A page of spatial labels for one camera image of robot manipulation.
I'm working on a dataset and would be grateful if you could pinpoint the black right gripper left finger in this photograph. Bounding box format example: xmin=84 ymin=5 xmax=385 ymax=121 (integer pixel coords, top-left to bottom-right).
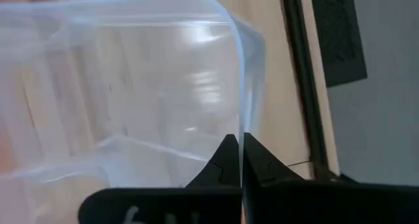
xmin=77 ymin=134 xmax=244 ymax=224

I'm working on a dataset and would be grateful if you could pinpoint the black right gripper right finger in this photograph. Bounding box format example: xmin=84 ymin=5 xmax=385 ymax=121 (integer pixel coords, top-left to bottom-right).
xmin=242 ymin=132 xmax=419 ymax=224

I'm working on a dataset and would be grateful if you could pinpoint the clear plastic bin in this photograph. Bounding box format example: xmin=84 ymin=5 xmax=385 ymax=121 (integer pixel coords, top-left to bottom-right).
xmin=0 ymin=0 xmax=266 ymax=224

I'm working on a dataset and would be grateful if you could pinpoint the black aluminium table frame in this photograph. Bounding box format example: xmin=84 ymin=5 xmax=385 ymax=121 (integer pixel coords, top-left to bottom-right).
xmin=280 ymin=0 xmax=341 ymax=183

